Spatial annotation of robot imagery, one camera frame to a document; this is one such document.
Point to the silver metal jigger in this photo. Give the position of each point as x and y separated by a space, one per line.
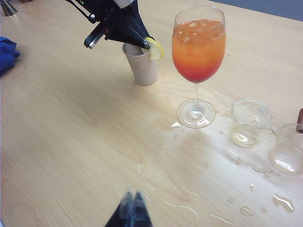
8 8

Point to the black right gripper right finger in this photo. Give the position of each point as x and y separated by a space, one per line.
142 212

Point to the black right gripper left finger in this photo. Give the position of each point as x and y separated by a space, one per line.
123 212

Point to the wine glass with orange cocktail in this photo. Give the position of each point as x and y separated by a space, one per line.
198 52

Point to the blue cloth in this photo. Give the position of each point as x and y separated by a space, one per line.
7 56

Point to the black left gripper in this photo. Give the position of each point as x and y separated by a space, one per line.
97 35

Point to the yellow lemon slice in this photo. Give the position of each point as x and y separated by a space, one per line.
157 50

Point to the beige paper cup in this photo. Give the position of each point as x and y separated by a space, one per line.
145 71

